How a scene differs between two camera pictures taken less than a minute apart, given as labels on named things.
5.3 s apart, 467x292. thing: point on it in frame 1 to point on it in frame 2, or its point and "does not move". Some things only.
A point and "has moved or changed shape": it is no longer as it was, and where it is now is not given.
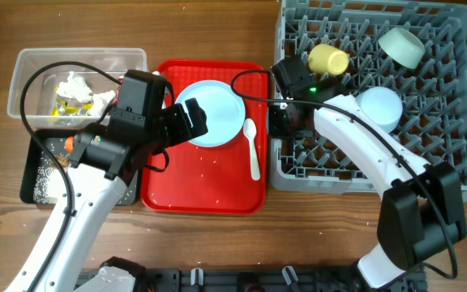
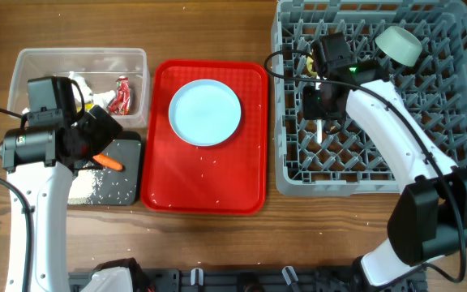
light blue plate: [224, 106] does not move
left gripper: [175, 124] to [101, 132]
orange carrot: [69, 143] has moved or changed shape
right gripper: [276, 130] to [310, 112]
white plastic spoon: [250, 130] to [319, 124]
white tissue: [100, 101] does not move
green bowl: [403, 47] does not move
